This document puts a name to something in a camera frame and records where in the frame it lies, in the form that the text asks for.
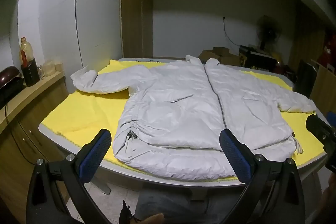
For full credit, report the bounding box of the dark brown appliance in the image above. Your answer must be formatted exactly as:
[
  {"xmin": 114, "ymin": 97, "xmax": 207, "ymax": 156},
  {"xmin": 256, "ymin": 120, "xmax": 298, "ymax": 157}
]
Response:
[{"xmin": 0, "ymin": 66, "xmax": 25, "ymax": 109}]

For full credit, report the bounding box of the wooden board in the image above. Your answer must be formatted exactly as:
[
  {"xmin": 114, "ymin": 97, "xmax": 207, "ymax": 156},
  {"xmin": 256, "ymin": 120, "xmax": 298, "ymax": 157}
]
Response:
[{"xmin": 310, "ymin": 59, "xmax": 336, "ymax": 117}]

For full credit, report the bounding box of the black chair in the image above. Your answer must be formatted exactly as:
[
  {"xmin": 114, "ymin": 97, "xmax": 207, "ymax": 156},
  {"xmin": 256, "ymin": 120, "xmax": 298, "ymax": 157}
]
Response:
[{"xmin": 293, "ymin": 60, "xmax": 319, "ymax": 98}]

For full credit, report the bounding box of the large cardboard box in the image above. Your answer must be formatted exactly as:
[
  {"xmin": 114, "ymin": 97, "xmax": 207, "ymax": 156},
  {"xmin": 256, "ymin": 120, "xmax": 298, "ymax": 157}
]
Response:
[{"xmin": 213, "ymin": 47, "xmax": 240, "ymax": 65}]

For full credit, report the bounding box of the yellow cloth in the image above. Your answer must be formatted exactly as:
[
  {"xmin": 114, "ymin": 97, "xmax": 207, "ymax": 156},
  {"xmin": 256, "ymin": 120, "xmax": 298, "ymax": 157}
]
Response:
[{"xmin": 42, "ymin": 58, "xmax": 324, "ymax": 184}]

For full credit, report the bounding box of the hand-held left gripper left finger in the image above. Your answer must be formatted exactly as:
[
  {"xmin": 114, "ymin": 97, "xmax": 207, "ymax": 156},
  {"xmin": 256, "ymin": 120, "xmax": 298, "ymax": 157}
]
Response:
[{"xmin": 26, "ymin": 128, "xmax": 113, "ymax": 224}]

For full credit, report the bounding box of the cooking oil bottle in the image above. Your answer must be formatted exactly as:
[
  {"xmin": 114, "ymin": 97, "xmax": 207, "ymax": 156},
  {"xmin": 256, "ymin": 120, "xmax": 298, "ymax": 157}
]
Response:
[{"xmin": 19, "ymin": 36, "xmax": 36, "ymax": 68}]

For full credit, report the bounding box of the standing fan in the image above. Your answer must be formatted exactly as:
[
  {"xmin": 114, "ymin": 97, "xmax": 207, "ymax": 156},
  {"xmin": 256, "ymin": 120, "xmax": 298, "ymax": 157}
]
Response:
[{"xmin": 256, "ymin": 15, "xmax": 280, "ymax": 50}]

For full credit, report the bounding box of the black container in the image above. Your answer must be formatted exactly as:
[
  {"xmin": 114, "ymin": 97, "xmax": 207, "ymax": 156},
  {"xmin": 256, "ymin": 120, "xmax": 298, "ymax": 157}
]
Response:
[{"xmin": 21, "ymin": 58, "xmax": 40, "ymax": 86}]

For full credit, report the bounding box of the grey table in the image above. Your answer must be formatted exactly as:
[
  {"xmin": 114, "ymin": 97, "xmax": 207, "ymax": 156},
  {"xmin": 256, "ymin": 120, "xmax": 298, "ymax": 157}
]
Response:
[{"xmin": 38, "ymin": 57, "xmax": 331, "ymax": 195}]

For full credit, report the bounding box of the white padded jacket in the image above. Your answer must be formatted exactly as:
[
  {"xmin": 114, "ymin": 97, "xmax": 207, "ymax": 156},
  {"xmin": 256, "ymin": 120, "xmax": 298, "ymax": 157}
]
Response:
[{"xmin": 70, "ymin": 55, "xmax": 317, "ymax": 180}]

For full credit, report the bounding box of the wooden door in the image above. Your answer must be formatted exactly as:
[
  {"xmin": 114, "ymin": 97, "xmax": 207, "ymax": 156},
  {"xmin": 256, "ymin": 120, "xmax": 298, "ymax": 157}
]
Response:
[{"xmin": 121, "ymin": 0, "xmax": 154, "ymax": 59}]

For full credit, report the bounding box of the wooden counter cabinet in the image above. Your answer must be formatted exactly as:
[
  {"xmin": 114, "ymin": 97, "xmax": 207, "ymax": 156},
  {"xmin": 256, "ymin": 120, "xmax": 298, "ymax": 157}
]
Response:
[{"xmin": 0, "ymin": 70, "xmax": 70, "ymax": 224}]

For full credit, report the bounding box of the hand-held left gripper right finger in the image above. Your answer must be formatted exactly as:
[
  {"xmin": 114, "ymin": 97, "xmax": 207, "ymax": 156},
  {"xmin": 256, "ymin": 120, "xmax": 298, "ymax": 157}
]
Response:
[{"xmin": 219, "ymin": 129, "xmax": 306, "ymax": 224}]

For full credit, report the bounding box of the small cardboard box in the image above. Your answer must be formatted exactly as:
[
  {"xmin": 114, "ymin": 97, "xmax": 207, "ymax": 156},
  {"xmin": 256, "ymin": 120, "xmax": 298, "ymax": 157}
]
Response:
[{"xmin": 198, "ymin": 49, "xmax": 221, "ymax": 62}]

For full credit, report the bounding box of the wall cable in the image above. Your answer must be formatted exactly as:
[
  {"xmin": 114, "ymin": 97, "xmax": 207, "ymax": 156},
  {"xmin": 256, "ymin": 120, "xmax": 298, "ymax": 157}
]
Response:
[{"xmin": 223, "ymin": 16, "xmax": 240, "ymax": 46}]

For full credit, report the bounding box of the person's jeans leg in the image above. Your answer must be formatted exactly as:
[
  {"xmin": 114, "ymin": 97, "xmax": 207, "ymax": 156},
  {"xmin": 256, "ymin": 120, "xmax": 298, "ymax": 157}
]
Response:
[{"xmin": 134, "ymin": 191, "xmax": 223, "ymax": 224}]

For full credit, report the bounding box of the black and yellow box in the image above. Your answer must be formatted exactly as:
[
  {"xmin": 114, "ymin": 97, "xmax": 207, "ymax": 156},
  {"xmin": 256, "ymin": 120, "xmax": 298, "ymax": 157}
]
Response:
[{"xmin": 239, "ymin": 45, "xmax": 277, "ymax": 72}]

